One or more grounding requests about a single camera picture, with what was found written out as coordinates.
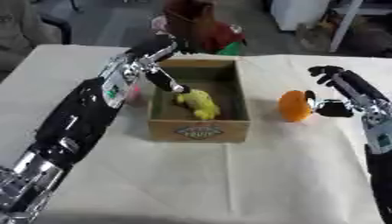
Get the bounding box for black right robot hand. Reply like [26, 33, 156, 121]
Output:
[303, 65, 392, 118]

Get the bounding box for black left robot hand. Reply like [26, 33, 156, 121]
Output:
[125, 36, 193, 95]

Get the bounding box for orange toy fruit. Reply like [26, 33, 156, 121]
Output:
[276, 89, 316, 123]

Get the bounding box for tan cardboard box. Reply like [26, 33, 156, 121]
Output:
[145, 56, 253, 144]

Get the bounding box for pink toy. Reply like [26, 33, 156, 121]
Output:
[125, 83, 146, 107]

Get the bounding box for yellow soft toy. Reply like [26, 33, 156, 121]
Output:
[171, 88, 222, 121]

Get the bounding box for person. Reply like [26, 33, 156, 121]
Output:
[150, 0, 249, 56]

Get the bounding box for green object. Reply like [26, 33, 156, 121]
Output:
[214, 41, 245, 57]

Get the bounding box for white cabinet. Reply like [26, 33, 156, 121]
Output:
[269, 0, 334, 32]

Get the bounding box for grey chair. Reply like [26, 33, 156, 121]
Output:
[0, 0, 74, 74]

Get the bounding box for white post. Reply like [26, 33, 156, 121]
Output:
[327, 0, 365, 53]

